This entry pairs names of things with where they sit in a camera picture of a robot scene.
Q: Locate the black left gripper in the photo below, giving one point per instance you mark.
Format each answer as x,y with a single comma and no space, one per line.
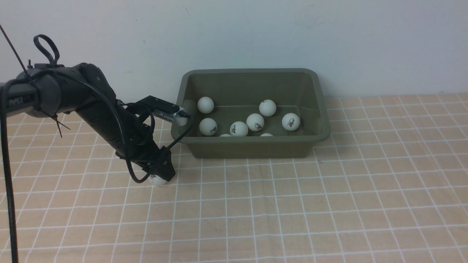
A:
150,158

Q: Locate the white ball group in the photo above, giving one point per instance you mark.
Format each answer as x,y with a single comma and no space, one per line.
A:
155,180

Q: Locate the white ball plain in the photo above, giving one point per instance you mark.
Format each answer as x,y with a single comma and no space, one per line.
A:
291,122
208,127

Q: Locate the white ball logo top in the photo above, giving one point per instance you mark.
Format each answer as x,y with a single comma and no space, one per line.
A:
267,108

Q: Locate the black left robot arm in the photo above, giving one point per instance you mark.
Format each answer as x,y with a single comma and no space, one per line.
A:
84,89

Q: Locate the olive plastic bin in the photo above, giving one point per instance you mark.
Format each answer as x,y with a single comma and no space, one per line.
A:
237,94

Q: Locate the checkered beige tablecloth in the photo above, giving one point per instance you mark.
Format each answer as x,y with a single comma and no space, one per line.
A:
389,185

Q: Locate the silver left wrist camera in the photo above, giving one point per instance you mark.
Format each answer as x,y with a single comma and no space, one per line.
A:
164,110

